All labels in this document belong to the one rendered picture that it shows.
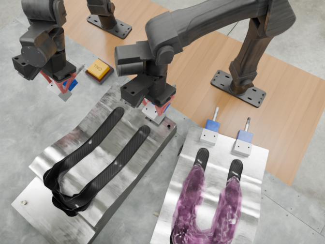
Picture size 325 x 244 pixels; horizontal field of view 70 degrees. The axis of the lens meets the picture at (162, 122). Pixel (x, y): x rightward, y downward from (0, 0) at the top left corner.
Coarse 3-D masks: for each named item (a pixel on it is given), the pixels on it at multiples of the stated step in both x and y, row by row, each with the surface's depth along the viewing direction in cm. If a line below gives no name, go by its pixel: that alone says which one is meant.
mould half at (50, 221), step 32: (96, 128) 75; (128, 128) 74; (160, 128) 74; (96, 160) 70; (32, 192) 72; (64, 192) 64; (128, 192) 73; (32, 224) 69; (64, 224) 68; (96, 224) 62
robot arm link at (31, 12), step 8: (24, 0) 53; (32, 0) 52; (40, 0) 52; (48, 0) 52; (24, 8) 53; (32, 8) 53; (40, 8) 53; (48, 8) 52; (32, 16) 55; (40, 16) 54; (48, 16) 54
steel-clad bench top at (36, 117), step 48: (0, 48) 98; (0, 96) 90; (48, 96) 89; (96, 96) 88; (0, 144) 84; (48, 144) 83; (0, 192) 78; (144, 192) 76; (288, 192) 74; (0, 240) 73; (96, 240) 72; (144, 240) 71; (288, 240) 70
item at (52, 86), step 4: (80, 68) 77; (76, 72) 76; (52, 84) 73; (64, 84) 74; (72, 84) 75; (76, 84) 77; (48, 88) 73; (52, 88) 73; (56, 88) 73; (64, 88) 72; (68, 88) 75; (72, 88) 76; (56, 92) 72; (60, 92) 72; (68, 92) 75; (60, 96) 73; (64, 96) 75; (68, 96) 76; (64, 100) 76
